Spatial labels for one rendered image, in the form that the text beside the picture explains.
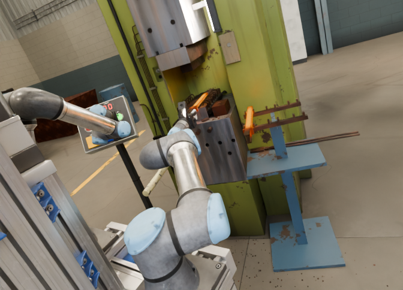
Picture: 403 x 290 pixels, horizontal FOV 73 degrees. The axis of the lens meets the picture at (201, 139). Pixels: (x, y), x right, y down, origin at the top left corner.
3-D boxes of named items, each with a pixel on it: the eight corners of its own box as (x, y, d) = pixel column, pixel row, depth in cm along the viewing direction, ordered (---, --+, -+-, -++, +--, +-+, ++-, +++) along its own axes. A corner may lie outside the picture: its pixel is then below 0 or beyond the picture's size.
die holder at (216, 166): (248, 180, 176) (229, 117, 161) (194, 186, 191) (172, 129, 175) (256, 141, 225) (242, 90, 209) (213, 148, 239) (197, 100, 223)
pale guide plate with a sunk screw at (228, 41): (240, 60, 162) (232, 31, 156) (226, 65, 165) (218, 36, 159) (241, 60, 164) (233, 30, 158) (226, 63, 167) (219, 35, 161)
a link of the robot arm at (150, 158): (137, 178, 101) (156, 171, 150) (164, 167, 102) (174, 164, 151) (126, 148, 102) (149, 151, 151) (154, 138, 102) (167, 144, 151)
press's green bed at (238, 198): (264, 235, 193) (248, 180, 177) (214, 237, 207) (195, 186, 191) (268, 188, 241) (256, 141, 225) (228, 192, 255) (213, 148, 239)
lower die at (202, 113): (208, 118, 171) (204, 105, 168) (180, 124, 179) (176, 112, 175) (222, 97, 207) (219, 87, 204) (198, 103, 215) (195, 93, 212)
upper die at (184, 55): (190, 62, 158) (185, 46, 155) (161, 71, 166) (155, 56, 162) (208, 50, 195) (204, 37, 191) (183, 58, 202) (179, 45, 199)
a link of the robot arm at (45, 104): (30, 76, 92) (133, 119, 133) (13, 82, 98) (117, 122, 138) (24, 108, 89) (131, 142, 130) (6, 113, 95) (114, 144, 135)
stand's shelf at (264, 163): (327, 165, 135) (326, 162, 135) (247, 180, 146) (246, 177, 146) (314, 139, 162) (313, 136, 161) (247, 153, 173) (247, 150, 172)
